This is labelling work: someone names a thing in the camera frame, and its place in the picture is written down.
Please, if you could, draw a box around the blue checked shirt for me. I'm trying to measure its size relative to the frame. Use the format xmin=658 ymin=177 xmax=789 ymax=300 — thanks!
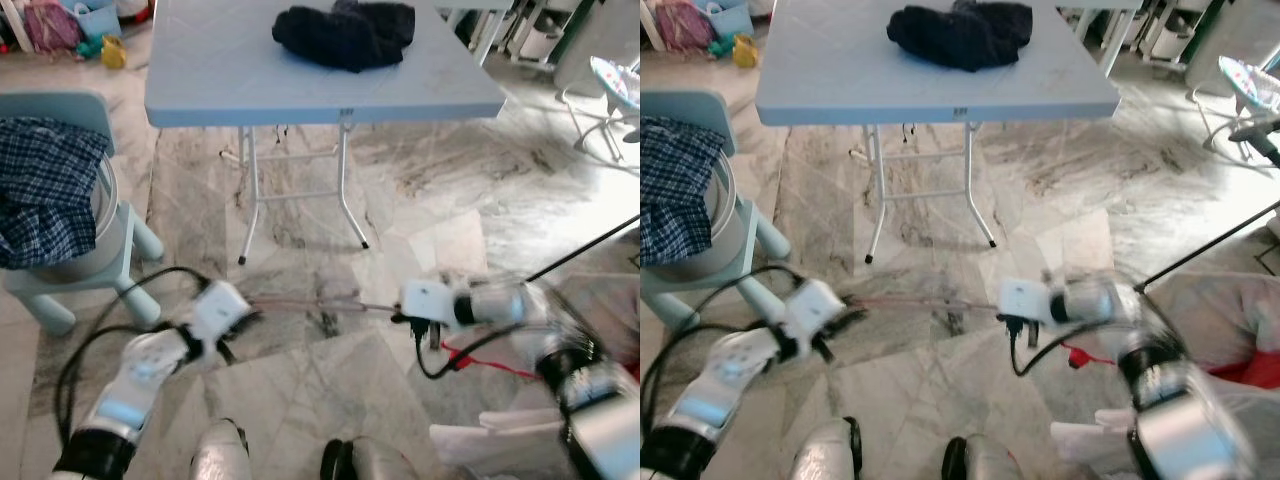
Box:
xmin=0 ymin=118 xmax=113 ymax=271
xmin=640 ymin=115 xmax=729 ymax=266

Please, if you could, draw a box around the navy blue garment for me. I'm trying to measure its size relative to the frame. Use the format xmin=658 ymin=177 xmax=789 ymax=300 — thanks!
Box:
xmin=886 ymin=0 xmax=1034 ymax=73
xmin=272 ymin=0 xmax=417 ymax=73

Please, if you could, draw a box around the white garment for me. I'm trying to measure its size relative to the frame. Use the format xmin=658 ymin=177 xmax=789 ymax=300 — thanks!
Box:
xmin=1050 ymin=270 xmax=1280 ymax=471
xmin=430 ymin=270 xmax=641 ymax=476

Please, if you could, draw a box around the silver right robot leg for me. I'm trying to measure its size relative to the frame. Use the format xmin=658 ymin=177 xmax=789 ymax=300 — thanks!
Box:
xmin=318 ymin=438 xmax=421 ymax=480
xmin=940 ymin=435 xmax=1026 ymax=480

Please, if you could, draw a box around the silver robot leg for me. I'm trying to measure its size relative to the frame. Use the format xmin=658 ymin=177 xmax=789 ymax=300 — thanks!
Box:
xmin=940 ymin=435 xmax=1026 ymax=480
xmin=190 ymin=418 xmax=253 ymax=480
xmin=318 ymin=438 xmax=421 ymax=480
xmin=790 ymin=415 xmax=866 ymax=480

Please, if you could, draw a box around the black metal drying rack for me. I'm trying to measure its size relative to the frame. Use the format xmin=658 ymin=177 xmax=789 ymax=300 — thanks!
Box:
xmin=525 ymin=213 xmax=641 ymax=284
xmin=1135 ymin=115 xmax=1280 ymax=293

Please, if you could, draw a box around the silver left robot leg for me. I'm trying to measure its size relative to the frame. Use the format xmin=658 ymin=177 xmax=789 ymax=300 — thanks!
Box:
xmin=790 ymin=415 xmax=866 ymax=480
xmin=190 ymin=418 xmax=253 ymax=480

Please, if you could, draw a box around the grey round laundry bucket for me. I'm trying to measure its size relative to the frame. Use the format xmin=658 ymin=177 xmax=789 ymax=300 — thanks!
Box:
xmin=45 ymin=150 xmax=138 ymax=283
xmin=690 ymin=150 xmax=763 ymax=283

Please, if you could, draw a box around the white floor appliance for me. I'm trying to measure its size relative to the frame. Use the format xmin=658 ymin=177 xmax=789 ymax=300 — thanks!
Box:
xmin=505 ymin=5 xmax=571 ymax=63
xmin=1135 ymin=5 xmax=1196 ymax=61

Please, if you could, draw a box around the grey folding table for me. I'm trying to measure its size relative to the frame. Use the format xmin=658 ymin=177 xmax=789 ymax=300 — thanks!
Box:
xmin=755 ymin=0 xmax=1121 ymax=266
xmin=145 ymin=0 xmax=508 ymax=266

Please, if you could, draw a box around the light blue plastic chair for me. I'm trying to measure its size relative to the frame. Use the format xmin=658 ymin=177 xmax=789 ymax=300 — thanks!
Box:
xmin=640 ymin=90 xmax=791 ymax=336
xmin=0 ymin=90 xmax=166 ymax=338

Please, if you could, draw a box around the pink backpack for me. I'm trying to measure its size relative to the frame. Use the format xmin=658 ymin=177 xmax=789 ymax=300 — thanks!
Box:
xmin=655 ymin=0 xmax=713 ymax=53
xmin=22 ymin=0 xmax=83 ymax=53

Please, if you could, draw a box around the light blue bag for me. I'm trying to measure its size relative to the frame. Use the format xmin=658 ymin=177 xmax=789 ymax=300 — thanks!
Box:
xmin=705 ymin=0 xmax=756 ymax=41
xmin=72 ymin=0 xmax=123 ymax=41

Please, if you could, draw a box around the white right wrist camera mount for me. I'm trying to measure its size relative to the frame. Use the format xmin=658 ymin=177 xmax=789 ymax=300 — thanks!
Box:
xmin=1000 ymin=278 xmax=1056 ymax=323
xmin=400 ymin=280 xmax=459 ymax=326

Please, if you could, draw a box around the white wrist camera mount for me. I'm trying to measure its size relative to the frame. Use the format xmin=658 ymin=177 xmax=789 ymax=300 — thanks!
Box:
xmin=785 ymin=278 xmax=846 ymax=346
xmin=1000 ymin=278 xmax=1056 ymax=323
xmin=400 ymin=280 xmax=459 ymax=326
xmin=190 ymin=280 xmax=253 ymax=346

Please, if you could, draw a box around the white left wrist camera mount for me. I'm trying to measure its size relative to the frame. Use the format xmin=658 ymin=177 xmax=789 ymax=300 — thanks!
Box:
xmin=190 ymin=280 xmax=253 ymax=346
xmin=785 ymin=278 xmax=846 ymax=346

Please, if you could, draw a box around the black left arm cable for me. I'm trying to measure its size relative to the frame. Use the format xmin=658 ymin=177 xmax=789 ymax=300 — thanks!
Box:
xmin=640 ymin=265 xmax=801 ymax=441
xmin=55 ymin=265 xmax=211 ymax=446

